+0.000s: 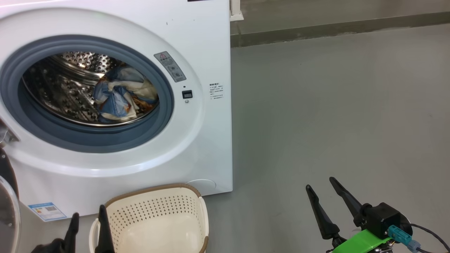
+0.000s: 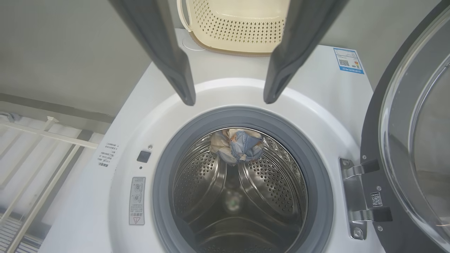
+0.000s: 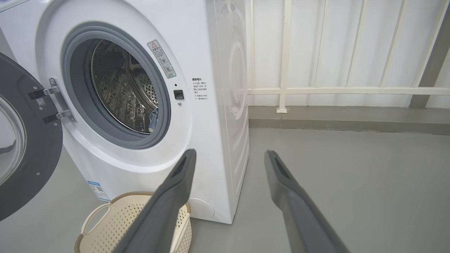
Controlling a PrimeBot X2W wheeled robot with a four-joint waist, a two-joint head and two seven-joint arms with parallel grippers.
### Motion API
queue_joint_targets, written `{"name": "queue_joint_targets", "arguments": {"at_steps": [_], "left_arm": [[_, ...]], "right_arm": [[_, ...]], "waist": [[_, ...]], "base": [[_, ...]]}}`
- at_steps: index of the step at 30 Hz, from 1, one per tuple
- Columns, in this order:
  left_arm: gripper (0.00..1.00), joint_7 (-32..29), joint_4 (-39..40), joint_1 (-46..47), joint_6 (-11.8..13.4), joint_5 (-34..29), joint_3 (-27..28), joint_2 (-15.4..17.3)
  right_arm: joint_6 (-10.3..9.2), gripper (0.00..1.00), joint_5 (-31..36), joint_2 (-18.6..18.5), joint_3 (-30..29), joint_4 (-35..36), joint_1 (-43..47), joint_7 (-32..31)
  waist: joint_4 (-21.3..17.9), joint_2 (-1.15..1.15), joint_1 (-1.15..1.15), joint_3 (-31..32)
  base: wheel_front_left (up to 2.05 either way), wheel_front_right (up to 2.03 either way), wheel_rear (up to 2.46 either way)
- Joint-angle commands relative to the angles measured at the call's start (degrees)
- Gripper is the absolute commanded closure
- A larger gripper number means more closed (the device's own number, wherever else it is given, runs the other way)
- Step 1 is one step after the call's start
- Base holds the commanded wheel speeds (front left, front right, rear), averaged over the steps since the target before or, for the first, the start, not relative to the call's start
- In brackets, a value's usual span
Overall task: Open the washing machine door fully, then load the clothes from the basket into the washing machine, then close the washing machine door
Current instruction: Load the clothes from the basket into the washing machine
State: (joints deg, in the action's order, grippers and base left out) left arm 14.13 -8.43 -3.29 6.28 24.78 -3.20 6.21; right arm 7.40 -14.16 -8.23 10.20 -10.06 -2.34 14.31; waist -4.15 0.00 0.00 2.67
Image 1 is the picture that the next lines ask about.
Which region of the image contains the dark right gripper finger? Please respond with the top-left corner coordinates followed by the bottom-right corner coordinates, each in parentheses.
top-left (329, 177), bottom-right (364, 219)
top-left (306, 184), bottom-right (340, 240)

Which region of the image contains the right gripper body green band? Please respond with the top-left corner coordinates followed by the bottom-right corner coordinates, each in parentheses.
top-left (325, 228), bottom-right (394, 253)

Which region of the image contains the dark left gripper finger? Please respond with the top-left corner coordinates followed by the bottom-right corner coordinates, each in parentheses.
top-left (95, 205), bottom-right (115, 253)
top-left (64, 212), bottom-right (80, 253)

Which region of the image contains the washing machine glass door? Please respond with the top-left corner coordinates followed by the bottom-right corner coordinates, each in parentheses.
top-left (0, 121), bottom-right (21, 253)

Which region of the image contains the blue bear print garment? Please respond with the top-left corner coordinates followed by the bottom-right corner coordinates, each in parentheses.
top-left (93, 67), bottom-right (159, 122)

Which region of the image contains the cream garment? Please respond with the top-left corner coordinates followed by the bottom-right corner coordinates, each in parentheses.
top-left (105, 69), bottom-right (159, 118)

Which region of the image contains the grey rubber door seal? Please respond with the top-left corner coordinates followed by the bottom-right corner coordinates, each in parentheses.
top-left (0, 34), bottom-right (175, 154)

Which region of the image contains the white front-load washing machine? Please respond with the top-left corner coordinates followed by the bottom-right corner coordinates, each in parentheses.
top-left (0, 0), bottom-right (233, 222)

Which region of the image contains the steel washer drum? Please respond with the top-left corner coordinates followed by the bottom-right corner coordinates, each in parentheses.
top-left (22, 52), bottom-right (160, 127)

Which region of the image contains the blue energy label sticker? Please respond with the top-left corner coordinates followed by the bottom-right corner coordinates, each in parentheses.
top-left (28, 202), bottom-right (67, 222)

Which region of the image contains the cream perforated laundry basket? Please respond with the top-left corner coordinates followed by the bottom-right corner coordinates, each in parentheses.
top-left (89, 183), bottom-right (210, 253)

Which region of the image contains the round white filter cover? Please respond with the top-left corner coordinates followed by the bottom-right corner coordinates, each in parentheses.
top-left (186, 179), bottom-right (217, 195)

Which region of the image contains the grey warning sticker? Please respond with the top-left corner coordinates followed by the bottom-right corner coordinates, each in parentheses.
top-left (154, 51), bottom-right (187, 83)

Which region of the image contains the black cable teal connector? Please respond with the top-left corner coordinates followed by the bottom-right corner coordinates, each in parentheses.
top-left (388, 223), bottom-right (450, 253)

